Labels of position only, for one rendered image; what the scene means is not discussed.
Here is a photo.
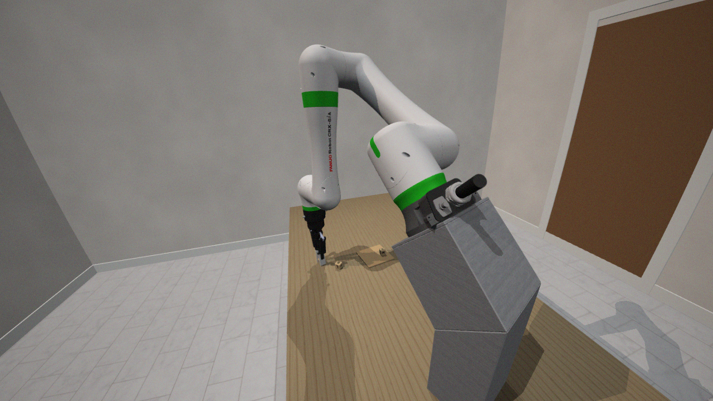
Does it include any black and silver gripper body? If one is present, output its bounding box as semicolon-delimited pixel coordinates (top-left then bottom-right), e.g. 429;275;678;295
307;219;325;239

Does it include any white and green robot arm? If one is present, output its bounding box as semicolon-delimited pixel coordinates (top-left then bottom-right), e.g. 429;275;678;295
297;45;487;237

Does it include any tan square mat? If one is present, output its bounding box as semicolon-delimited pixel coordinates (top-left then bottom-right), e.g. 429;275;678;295
356;244;394;268

